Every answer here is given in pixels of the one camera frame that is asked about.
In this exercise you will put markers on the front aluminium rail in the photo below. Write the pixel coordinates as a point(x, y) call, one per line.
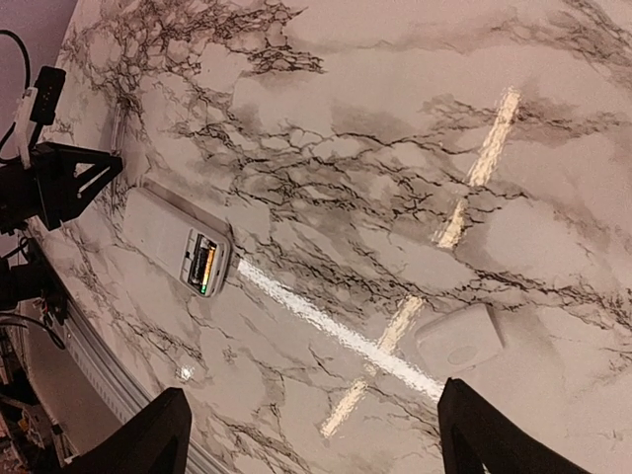
point(117, 388)

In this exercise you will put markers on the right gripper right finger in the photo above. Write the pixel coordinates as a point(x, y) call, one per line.
point(477, 438)

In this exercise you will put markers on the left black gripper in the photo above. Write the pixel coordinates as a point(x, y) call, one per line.
point(61, 182)

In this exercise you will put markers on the white remote control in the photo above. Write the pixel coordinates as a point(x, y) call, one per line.
point(167, 235)

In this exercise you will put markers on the white battery compartment cover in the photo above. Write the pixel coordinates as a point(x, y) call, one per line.
point(459, 340)

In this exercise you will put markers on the clear handle screwdriver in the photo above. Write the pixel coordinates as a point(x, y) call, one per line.
point(117, 130)

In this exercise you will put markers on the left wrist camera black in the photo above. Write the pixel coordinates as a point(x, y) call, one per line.
point(37, 110)

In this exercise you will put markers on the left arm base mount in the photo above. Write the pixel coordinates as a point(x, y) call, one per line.
point(27, 274)

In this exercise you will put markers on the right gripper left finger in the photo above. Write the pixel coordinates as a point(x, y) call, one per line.
point(156, 440)

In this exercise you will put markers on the black gold battery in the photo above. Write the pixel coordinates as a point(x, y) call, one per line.
point(200, 270)

